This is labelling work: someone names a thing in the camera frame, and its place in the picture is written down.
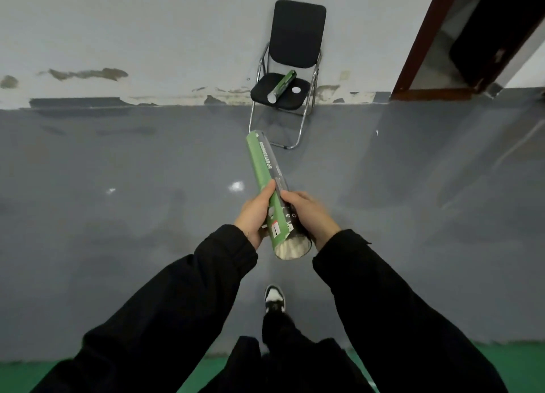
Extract person's left hand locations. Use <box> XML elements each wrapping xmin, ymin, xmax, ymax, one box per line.
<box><xmin>234</xmin><ymin>180</ymin><xmax>277</xmax><ymax>250</ymax></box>

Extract person's right hand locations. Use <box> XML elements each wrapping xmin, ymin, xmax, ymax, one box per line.
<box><xmin>280</xmin><ymin>190</ymin><xmax>342</xmax><ymax>253</ymax></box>

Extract green shuttlecock tube with label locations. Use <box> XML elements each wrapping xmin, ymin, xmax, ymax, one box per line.
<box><xmin>246</xmin><ymin>130</ymin><xmax>313</xmax><ymax>261</ymax></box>

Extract person's right forearm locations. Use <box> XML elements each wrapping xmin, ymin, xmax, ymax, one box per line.
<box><xmin>312</xmin><ymin>229</ymin><xmax>510</xmax><ymax>393</ymax></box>

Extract person's left forearm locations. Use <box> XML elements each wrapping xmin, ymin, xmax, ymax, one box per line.
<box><xmin>30</xmin><ymin>224</ymin><xmax>259</xmax><ymax>393</ymax></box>

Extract white shuttlecocks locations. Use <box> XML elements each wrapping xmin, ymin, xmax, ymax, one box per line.
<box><xmin>276</xmin><ymin>235</ymin><xmax>311</xmax><ymax>260</ymax></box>

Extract black and white shoe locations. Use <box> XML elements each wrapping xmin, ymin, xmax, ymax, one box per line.
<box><xmin>264</xmin><ymin>285</ymin><xmax>287</xmax><ymax>315</ymax></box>

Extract black trouser leg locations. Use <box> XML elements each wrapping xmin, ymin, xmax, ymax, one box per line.
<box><xmin>261</xmin><ymin>310</ymin><xmax>320</xmax><ymax>357</ymax></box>

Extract black folding chair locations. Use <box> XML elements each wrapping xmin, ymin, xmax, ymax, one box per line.
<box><xmin>249</xmin><ymin>0</ymin><xmax>328</xmax><ymax>150</ymax></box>

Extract black jacket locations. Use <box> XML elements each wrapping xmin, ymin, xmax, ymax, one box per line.
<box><xmin>199</xmin><ymin>335</ymin><xmax>376</xmax><ymax>393</ymax></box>

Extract dark door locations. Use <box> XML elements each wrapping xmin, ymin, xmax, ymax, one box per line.
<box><xmin>449</xmin><ymin>0</ymin><xmax>545</xmax><ymax>89</ymax></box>

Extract brown door frame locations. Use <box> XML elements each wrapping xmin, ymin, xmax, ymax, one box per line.
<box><xmin>390</xmin><ymin>0</ymin><xmax>545</xmax><ymax>102</ymax></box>

